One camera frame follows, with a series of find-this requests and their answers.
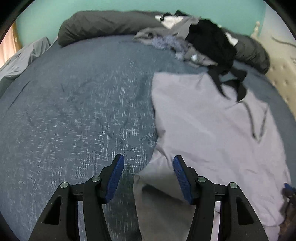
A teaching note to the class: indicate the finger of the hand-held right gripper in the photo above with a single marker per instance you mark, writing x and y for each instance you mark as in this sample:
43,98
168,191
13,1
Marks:
290,191

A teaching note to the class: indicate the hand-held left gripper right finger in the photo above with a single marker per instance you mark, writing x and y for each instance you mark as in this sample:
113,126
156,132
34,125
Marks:
182,178

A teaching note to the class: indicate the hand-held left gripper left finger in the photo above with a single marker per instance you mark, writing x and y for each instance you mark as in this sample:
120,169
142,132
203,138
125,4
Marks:
114,178

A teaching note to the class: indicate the lilac grey zip jacket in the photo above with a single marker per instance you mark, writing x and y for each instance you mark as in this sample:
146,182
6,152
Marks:
203,129

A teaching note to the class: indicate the blue patterned bed sheet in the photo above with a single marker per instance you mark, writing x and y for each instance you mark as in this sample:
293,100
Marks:
81,104

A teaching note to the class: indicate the cream tufted headboard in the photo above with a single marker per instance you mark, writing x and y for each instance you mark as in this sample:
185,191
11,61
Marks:
282,74

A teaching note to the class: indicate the blue striped cloth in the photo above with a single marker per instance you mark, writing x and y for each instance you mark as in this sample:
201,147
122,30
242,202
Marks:
166,44

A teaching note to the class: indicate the black garment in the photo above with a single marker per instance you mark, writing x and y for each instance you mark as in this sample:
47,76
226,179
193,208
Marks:
210,41

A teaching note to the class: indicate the grey garment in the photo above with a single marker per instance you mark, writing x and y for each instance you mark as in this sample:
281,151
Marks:
150,34

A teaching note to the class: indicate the light grey blanket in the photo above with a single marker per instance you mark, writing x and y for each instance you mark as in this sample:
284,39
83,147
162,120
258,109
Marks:
25,58

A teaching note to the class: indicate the dark grey rolled duvet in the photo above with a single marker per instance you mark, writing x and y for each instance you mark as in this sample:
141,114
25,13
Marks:
99,25

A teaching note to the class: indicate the pink curtain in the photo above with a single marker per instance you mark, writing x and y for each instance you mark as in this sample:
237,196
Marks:
7,48

